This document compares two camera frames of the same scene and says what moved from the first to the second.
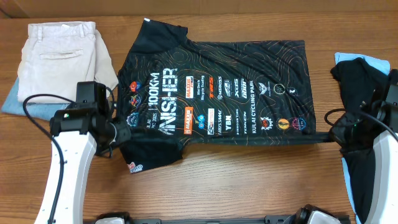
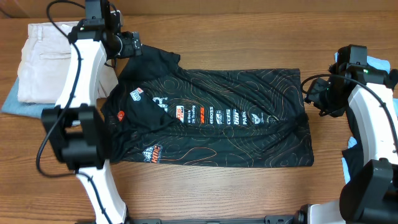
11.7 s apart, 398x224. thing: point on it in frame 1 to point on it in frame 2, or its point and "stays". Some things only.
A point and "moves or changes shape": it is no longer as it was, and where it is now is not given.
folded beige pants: x=55 y=56 stays
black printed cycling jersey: x=178 y=91 moves or changes shape
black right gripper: x=337 y=134 to x=335 y=111
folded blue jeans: x=36 y=110 stays
